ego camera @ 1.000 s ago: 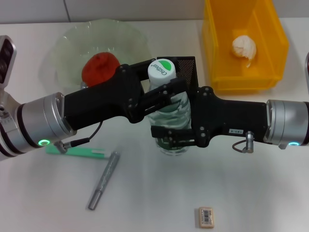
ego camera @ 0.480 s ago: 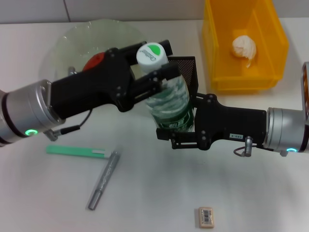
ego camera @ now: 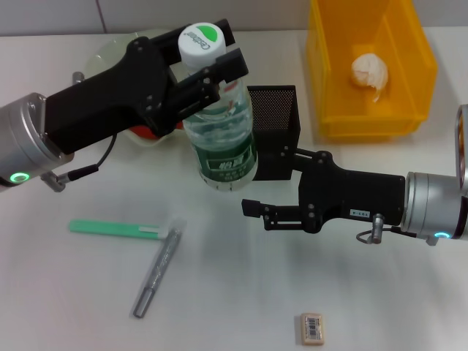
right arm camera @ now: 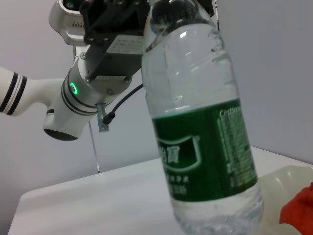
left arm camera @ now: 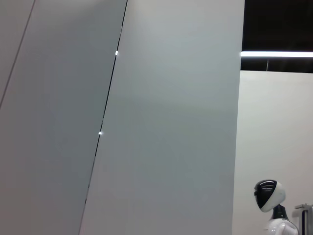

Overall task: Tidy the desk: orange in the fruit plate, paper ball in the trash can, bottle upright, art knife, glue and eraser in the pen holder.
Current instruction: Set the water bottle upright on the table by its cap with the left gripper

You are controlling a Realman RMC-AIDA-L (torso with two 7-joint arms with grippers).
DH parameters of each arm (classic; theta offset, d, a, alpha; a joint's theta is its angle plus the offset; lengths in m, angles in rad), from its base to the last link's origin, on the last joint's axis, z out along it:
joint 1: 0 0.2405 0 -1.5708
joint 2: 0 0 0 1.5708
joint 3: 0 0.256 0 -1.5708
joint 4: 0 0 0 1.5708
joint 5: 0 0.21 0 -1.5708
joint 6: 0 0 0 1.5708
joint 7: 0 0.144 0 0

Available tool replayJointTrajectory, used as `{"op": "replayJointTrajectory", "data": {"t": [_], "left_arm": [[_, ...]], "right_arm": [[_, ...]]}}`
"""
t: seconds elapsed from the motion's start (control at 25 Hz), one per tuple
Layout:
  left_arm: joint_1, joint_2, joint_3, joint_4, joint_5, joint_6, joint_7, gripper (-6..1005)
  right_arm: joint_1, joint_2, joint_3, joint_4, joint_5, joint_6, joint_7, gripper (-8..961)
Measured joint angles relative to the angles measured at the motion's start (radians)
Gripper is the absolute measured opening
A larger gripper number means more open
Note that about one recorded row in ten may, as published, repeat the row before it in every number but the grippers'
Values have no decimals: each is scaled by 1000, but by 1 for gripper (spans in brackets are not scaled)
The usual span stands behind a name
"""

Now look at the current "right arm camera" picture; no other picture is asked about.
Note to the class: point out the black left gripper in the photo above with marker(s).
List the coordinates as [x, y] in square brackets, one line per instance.
[110, 56]

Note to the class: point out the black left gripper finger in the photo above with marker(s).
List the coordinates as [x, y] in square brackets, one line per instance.
[211, 8]

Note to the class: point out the clear green-label water bottle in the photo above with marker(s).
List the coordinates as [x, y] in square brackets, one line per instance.
[195, 98]

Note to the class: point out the orange fruit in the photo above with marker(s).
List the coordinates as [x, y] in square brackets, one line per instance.
[300, 208]

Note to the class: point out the pale green glass fruit plate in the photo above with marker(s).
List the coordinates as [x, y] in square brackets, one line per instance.
[281, 181]

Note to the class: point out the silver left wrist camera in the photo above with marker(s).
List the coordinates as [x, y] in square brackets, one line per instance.
[66, 27]

